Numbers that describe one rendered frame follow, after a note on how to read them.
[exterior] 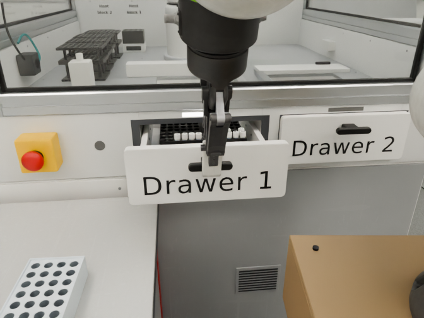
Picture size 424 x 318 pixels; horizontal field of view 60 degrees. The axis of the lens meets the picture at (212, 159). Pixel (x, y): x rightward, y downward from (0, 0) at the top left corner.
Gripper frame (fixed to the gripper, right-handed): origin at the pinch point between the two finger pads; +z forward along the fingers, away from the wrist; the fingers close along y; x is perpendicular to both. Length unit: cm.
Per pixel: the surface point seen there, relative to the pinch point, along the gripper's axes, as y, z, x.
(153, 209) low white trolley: -6.4, 20.5, -10.9
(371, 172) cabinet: -14.3, 21.6, 40.4
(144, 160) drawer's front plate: -4.4, 4.1, -11.0
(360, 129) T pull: -13.7, 7.3, 32.7
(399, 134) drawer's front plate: -16.1, 11.3, 44.0
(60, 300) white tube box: 17.3, 8.5, -22.2
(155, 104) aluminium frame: -20.3, 4.1, -9.3
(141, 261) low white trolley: 8.6, 15.1, -12.3
